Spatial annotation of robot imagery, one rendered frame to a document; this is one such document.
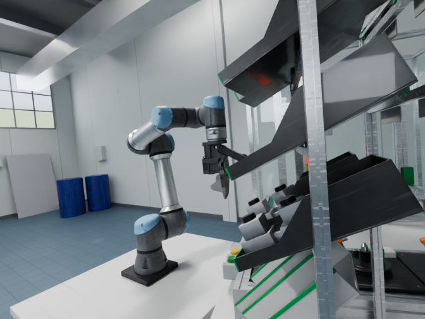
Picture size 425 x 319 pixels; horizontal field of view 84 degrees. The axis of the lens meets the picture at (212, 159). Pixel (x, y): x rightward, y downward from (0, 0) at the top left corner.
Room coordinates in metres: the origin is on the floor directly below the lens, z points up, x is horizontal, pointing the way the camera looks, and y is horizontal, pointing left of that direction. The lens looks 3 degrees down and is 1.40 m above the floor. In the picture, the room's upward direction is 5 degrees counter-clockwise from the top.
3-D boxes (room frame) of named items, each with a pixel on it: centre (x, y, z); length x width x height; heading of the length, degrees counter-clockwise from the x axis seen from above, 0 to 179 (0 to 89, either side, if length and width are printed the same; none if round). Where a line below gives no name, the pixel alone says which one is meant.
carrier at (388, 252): (0.77, -0.48, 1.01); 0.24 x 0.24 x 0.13; 74
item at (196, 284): (1.05, 0.29, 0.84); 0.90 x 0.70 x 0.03; 144
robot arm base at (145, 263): (1.08, 0.33, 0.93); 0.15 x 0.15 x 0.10
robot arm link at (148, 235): (1.08, 0.32, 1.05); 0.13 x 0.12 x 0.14; 128
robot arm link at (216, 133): (0.85, -0.02, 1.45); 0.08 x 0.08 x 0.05
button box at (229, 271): (0.98, -0.06, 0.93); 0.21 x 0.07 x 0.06; 164
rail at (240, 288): (1.14, -0.18, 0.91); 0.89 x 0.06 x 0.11; 164
